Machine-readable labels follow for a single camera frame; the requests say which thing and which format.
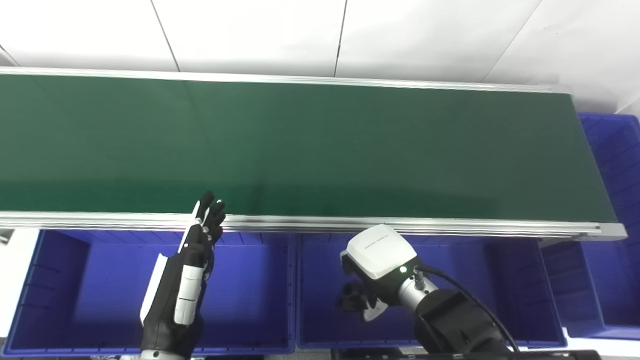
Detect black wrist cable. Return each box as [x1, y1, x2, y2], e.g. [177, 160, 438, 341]
[414, 265, 521, 353]

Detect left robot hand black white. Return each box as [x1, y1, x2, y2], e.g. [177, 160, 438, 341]
[139, 190, 227, 358]

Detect green conveyor belt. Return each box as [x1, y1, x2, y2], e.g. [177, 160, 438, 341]
[0, 66, 628, 242]
[0, 74, 619, 224]

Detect large blue plastic bin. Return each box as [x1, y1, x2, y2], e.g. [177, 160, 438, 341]
[541, 113, 640, 341]
[2, 227, 297, 356]
[296, 231, 568, 349]

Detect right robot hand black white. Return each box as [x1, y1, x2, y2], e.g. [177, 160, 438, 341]
[337, 224, 421, 322]

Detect black robot body edge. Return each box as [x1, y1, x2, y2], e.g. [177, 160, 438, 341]
[332, 348, 604, 360]

